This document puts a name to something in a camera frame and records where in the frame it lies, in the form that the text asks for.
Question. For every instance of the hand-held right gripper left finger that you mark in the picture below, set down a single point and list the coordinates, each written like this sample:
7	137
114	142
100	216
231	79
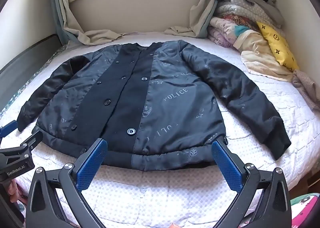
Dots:
92	165

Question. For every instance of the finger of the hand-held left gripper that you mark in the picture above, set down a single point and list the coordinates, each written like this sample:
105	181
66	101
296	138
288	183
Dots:
32	140
7	129

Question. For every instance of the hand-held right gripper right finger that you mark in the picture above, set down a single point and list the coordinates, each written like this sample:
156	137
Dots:
227	165

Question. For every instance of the black printed jacket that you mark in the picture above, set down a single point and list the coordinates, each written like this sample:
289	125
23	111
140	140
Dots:
175	98

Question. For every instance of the person's left hand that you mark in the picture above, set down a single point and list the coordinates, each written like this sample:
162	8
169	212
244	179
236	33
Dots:
12	191

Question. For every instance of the dark grey bed board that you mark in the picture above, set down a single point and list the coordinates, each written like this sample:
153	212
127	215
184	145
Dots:
22	55

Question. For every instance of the brown striped cloth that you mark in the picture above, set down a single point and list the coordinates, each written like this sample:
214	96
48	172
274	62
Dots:
307	85

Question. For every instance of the cream blanket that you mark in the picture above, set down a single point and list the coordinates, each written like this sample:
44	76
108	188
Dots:
260	53

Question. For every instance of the beige curtain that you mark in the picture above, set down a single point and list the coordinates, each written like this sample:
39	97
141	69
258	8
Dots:
202	13
75	18

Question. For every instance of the yellow printed pillow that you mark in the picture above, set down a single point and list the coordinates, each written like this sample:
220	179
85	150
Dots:
277	43

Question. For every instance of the teal curtain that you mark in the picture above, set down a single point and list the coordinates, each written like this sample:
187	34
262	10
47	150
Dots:
56	6

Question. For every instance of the floral folded quilt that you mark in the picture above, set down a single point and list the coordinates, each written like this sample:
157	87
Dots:
222	30

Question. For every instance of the grey dotted blanket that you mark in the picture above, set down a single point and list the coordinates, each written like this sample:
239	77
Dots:
235	6

